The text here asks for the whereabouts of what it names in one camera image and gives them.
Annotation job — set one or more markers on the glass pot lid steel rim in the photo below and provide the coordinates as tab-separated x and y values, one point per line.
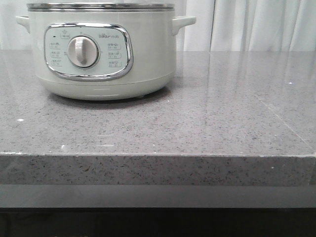
98	6

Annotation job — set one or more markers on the pale green electric cooking pot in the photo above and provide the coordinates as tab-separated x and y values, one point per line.
104	55

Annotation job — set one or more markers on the white pleated curtain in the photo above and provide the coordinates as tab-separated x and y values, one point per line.
248	25

